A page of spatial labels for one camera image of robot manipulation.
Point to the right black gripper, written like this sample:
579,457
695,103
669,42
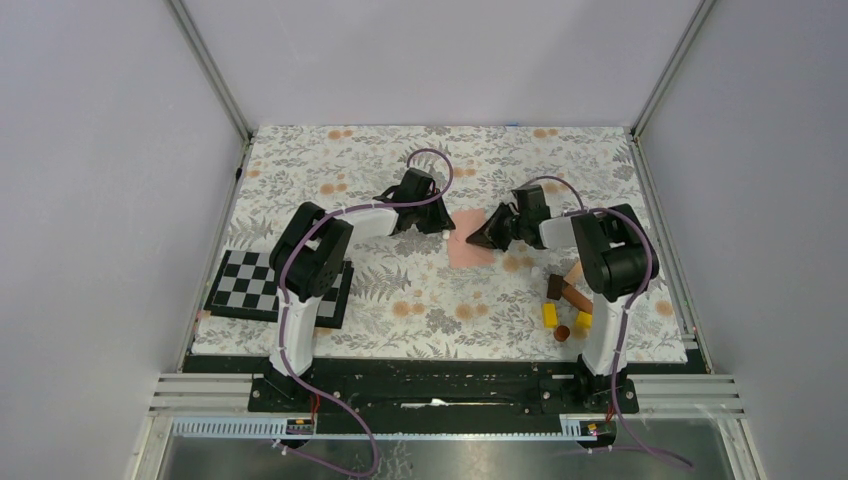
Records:
488,235

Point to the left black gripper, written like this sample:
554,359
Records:
439,221

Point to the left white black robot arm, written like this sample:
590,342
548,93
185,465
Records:
311,253

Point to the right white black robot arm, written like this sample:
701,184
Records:
618,262

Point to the floral patterned table mat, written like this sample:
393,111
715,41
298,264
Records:
406,301

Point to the light wooden block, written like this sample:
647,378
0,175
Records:
575,275

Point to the yellow block near front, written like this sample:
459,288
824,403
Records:
549,316

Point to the yellow block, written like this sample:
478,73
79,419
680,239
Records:
584,321
549,316

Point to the reddish brown wooden block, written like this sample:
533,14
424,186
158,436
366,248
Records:
577,299

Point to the small brown wooden cylinder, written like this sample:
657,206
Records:
562,333

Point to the yellow block right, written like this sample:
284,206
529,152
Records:
584,321

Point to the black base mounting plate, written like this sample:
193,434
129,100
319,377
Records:
421,396

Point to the black grey checkerboard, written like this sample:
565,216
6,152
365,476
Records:
244,288

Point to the white slotted cable duct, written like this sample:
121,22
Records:
298,429

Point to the left aluminium frame post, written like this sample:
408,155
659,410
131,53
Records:
194,39

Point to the aluminium frame post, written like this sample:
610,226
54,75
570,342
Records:
194,39
687,39

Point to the right aluminium frame post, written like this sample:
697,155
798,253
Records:
687,39

